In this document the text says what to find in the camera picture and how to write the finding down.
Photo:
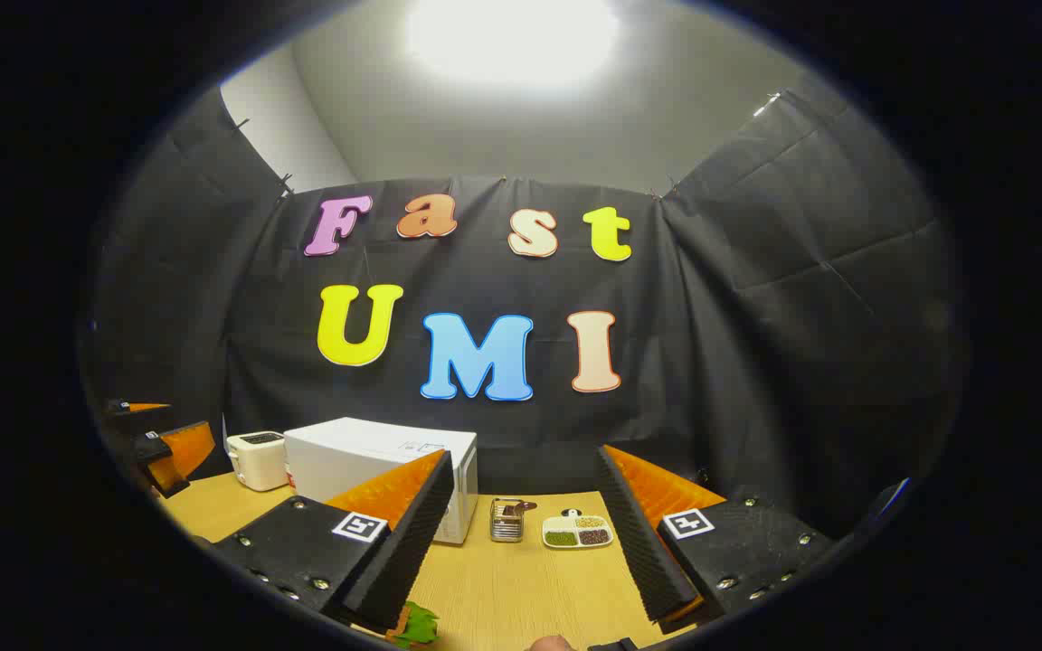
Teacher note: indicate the white microwave oven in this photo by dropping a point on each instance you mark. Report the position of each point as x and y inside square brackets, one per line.
[367, 452]

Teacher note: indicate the white toaster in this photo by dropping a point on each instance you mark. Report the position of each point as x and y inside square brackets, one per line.
[257, 459]

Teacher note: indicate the bread and lettuce sandwich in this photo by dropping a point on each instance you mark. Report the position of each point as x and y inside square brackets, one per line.
[420, 626]

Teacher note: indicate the white divided dish of beans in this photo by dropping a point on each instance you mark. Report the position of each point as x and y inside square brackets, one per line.
[577, 532]

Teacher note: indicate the brown wooden spoon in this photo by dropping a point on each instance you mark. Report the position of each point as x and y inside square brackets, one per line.
[524, 506]

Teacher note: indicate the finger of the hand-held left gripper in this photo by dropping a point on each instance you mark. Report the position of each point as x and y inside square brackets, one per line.
[179, 452]
[137, 414]

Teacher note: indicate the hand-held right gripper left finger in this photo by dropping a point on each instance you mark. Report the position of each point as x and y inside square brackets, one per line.
[403, 551]

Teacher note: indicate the black backdrop cloth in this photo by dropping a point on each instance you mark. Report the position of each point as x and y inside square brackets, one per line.
[756, 316]

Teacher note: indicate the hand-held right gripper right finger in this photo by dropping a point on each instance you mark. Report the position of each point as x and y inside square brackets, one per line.
[643, 542]

